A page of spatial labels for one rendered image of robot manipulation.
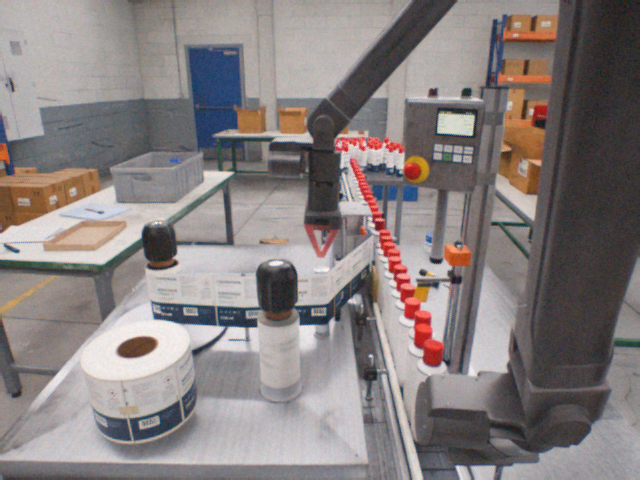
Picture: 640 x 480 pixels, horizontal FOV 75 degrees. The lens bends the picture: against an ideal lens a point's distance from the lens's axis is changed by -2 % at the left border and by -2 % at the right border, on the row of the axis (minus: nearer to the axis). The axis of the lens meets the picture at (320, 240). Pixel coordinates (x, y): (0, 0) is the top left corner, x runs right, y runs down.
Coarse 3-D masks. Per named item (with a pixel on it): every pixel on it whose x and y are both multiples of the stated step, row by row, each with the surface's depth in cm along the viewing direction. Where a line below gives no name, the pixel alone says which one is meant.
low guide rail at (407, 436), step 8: (376, 304) 121; (376, 312) 117; (376, 320) 114; (384, 336) 106; (384, 344) 103; (384, 352) 101; (392, 368) 94; (392, 376) 92; (392, 384) 90; (400, 392) 87; (400, 400) 85; (400, 408) 82; (400, 416) 81; (400, 424) 81; (408, 424) 79; (408, 432) 77; (408, 440) 75; (408, 448) 73; (408, 456) 73; (416, 456) 72; (416, 464) 70; (416, 472) 69
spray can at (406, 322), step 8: (408, 304) 87; (416, 304) 86; (408, 312) 87; (400, 320) 89; (408, 320) 88; (400, 328) 89; (408, 328) 87; (400, 336) 89; (408, 336) 88; (400, 344) 90; (400, 352) 90; (400, 360) 91; (400, 368) 91; (400, 376) 92; (400, 384) 93
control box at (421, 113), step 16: (416, 112) 90; (432, 112) 88; (480, 112) 83; (416, 128) 91; (432, 128) 89; (480, 128) 84; (416, 144) 92; (432, 144) 90; (464, 144) 86; (416, 160) 93; (432, 176) 92; (448, 176) 90; (464, 176) 88; (464, 192) 90
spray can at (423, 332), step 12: (420, 324) 79; (420, 336) 77; (432, 336) 78; (408, 348) 80; (420, 348) 78; (408, 360) 80; (408, 372) 80; (408, 384) 81; (408, 396) 82; (408, 408) 83; (408, 420) 83
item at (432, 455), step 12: (372, 300) 131; (372, 312) 124; (384, 360) 103; (432, 444) 78; (420, 456) 76; (432, 456) 76; (444, 456) 76; (408, 468) 77; (420, 468) 74; (432, 468) 73; (444, 468) 73
